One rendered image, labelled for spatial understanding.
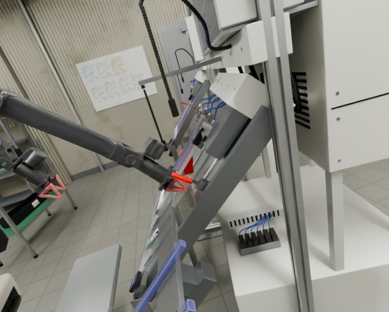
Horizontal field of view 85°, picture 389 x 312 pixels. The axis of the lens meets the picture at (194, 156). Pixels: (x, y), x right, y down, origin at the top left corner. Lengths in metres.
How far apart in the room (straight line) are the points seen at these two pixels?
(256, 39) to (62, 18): 4.29
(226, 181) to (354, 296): 0.65
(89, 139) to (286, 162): 0.53
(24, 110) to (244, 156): 0.54
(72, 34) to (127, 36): 0.87
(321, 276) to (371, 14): 0.73
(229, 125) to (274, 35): 0.21
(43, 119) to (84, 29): 3.92
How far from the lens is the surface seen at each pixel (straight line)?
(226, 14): 0.48
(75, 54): 4.51
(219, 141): 0.56
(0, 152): 1.11
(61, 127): 0.66
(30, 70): 4.73
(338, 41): 0.58
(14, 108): 0.66
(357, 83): 0.61
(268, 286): 0.87
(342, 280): 0.94
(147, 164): 0.75
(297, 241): 0.68
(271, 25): 0.48
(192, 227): 0.63
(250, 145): 0.53
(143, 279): 0.77
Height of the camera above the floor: 1.33
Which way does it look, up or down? 21 degrees down
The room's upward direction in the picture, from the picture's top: 17 degrees counter-clockwise
